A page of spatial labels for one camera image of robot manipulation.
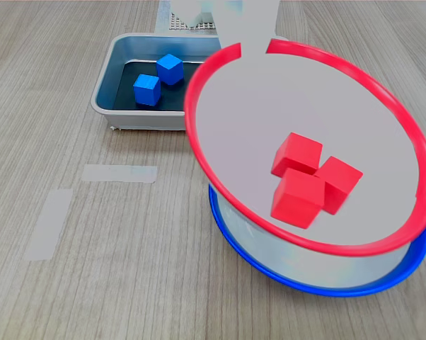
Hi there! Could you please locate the blue cube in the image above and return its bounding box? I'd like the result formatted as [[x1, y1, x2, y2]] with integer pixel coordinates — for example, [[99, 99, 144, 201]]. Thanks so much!
[[132, 73, 161, 106], [156, 53, 184, 86]]

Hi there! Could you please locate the red-rimmed white plate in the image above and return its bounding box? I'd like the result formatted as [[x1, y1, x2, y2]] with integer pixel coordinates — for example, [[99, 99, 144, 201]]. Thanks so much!
[[183, 38, 426, 256]]

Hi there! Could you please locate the pale perforated plate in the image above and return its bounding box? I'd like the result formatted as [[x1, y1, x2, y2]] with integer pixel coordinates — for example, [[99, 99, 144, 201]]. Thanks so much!
[[168, 12, 217, 31]]

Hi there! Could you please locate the red cube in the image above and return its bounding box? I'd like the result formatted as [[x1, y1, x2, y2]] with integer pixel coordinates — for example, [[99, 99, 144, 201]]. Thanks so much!
[[270, 168, 326, 230], [313, 155, 364, 216], [270, 132, 323, 178]]

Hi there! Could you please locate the steel tray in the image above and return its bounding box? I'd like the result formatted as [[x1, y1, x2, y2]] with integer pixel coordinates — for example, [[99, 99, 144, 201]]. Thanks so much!
[[91, 33, 290, 132]]

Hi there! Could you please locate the black mat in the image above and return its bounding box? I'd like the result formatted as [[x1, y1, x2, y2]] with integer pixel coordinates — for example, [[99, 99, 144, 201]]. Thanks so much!
[[113, 60, 203, 113]]

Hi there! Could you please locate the blue-rimmed white plate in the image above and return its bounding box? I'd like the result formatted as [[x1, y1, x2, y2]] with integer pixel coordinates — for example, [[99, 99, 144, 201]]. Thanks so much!
[[208, 183, 426, 298]]

